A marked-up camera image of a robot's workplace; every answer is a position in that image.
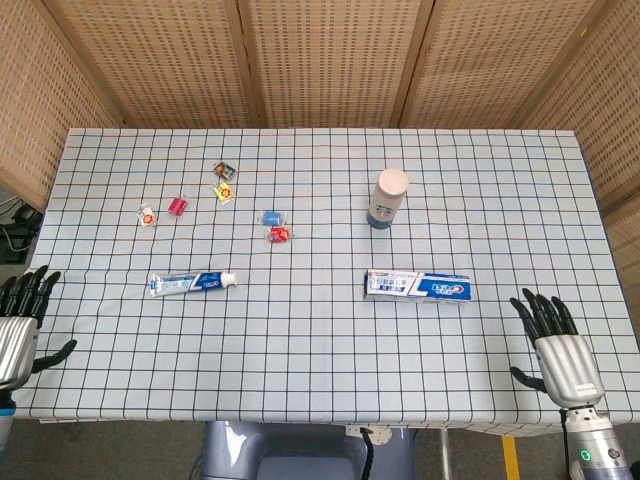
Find blue-grey robot torso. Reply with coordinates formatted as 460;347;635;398
199;420;419;480

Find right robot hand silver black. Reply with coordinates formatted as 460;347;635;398
508;287;606;409

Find black torso cable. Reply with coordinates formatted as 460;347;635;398
359;427;377;480

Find blue white toothpaste box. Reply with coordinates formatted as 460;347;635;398
363;269;474;304

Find blue toothpaste tube white cap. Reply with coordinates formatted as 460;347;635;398
147;270;238;299

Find black equipment with cables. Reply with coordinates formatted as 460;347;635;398
0;194;45;266

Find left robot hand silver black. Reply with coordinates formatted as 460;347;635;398
0;265;79;392

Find yellow floor tape strip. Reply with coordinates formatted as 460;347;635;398
502;434;521;480

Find woven bamboo folding screen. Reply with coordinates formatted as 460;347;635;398
0;0;640;217

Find white checkered tablecloth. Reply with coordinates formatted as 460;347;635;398
9;127;640;441

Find beige tumbler with blue base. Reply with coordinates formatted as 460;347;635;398
366;168;410;231

